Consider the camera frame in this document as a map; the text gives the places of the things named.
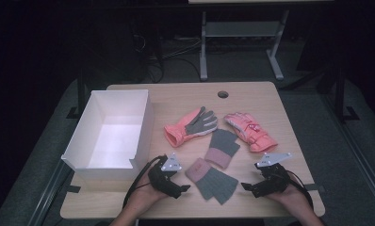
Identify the aluminium floor rail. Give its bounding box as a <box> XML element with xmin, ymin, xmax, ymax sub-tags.
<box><xmin>27</xmin><ymin>159</ymin><xmax>74</xmax><ymax>226</ymax></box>
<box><xmin>320</xmin><ymin>93</ymin><xmax>375</xmax><ymax>209</ymax></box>

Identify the person's left hand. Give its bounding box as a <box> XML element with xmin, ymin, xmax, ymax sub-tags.
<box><xmin>124</xmin><ymin>180</ymin><xmax>170</xmax><ymax>218</ymax></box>

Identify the white box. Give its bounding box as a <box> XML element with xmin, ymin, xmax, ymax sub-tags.
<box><xmin>60</xmin><ymin>89</ymin><xmax>155</xmax><ymax>182</ymax></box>

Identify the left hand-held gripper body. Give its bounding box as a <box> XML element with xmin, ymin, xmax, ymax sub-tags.
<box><xmin>147</xmin><ymin>153</ymin><xmax>184</xmax><ymax>197</ymax></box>

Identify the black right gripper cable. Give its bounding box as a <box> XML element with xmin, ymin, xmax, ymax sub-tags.
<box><xmin>285</xmin><ymin>169</ymin><xmax>315</xmax><ymax>209</ymax></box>

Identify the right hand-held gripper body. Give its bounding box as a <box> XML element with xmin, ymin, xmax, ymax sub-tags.
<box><xmin>253</xmin><ymin>152</ymin><xmax>293</xmax><ymax>199</ymax></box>

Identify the person's right hand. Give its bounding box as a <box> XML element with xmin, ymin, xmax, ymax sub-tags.
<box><xmin>265</xmin><ymin>175</ymin><xmax>313</xmax><ymax>218</ymax></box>

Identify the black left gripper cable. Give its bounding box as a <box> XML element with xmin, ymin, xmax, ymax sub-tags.
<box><xmin>122</xmin><ymin>154</ymin><xmax>161</xmax><ymax>210</ymax></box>

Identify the bundle of black floor cables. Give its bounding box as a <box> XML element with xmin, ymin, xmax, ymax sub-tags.
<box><xmin>132</xmin><ymin>31</ymin><xmax>203</xmax><ymax>84</ymax></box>

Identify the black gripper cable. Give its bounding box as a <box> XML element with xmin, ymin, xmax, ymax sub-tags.
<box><xmin>122</xmin><ymin>154</ymin><xmax>161</xmax><ymax>210</ymax></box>
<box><xmin>285</xmin><ymin>169</ymin><xmax>315</xmax><ymax>209</ymax></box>

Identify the grey metal frame table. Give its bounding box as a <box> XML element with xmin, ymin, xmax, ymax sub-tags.
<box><xmin>188</xmin><ymin>0</ymin><xmax>334</xmax><ymax>82</ymax></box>

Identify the pink padded ski glove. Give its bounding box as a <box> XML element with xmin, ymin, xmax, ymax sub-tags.
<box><xmin>222</xmin><ymin>111</ymin><xmax>278</xmax><ymax>153</ymax></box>

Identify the pink glove with grey palm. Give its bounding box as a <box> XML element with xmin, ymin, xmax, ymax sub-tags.
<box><xmin>163</xmin><ymin>105</ymin><xmax>219</xmax><ymax>149</ymax></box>

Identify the black stand post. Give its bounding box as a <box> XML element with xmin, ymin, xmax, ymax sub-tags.
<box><xmin>66</xmin><ymin>69</ymin><xmax>87</xmax><ymax>120</ymax></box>
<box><xmin>334</xmin><ymin>67</ymin><xmax>360</xmax><ymax>123</ymax></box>

